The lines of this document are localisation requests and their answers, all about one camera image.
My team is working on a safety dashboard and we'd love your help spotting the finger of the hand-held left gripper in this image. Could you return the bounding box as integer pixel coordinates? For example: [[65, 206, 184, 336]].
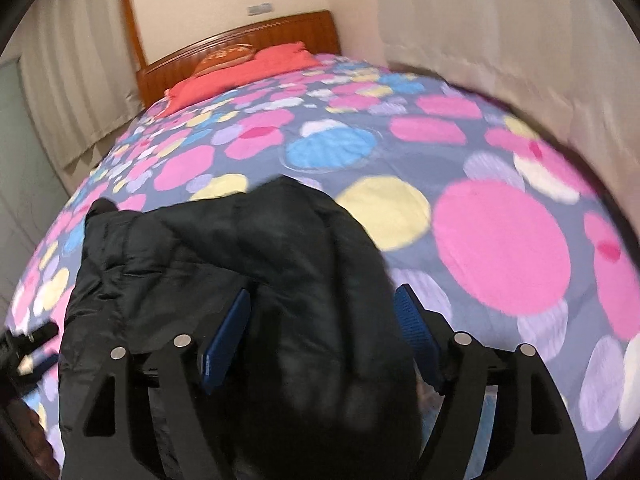
[[15, 354, 57, 377], [0, 322, 57, 353]]

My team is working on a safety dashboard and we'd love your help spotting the colourful dotted bed sheet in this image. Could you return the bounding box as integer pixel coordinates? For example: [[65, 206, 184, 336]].
[[0, 52, 640, 480]]

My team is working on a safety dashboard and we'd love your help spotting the coral pink quilt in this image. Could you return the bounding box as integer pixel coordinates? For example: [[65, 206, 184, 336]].
[[164, 41, 321, 113]]

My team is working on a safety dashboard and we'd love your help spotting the orange embroidered pillow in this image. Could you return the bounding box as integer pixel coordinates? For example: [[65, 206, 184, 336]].
[[191, 44, 258, 77]]

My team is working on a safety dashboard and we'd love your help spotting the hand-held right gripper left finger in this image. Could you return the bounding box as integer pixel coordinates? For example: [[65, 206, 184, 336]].
[[60, 288, 252, 480]]

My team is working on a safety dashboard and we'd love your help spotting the cream striped curtain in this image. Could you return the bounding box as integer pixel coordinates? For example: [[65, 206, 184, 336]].
[[372, 0, 640, 196], [17, 0, 146, 171]]

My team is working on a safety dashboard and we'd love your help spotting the black puffer jacket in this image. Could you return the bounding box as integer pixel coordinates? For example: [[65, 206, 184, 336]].
[[57, 176, 426, 480]]

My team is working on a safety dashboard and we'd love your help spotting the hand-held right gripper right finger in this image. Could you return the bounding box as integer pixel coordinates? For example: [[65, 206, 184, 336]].
[[393, 284, 586, 480]]

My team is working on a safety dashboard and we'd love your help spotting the wooden bed headboard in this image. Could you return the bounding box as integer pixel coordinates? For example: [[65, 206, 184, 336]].
[[122, 0, 342, 108]]

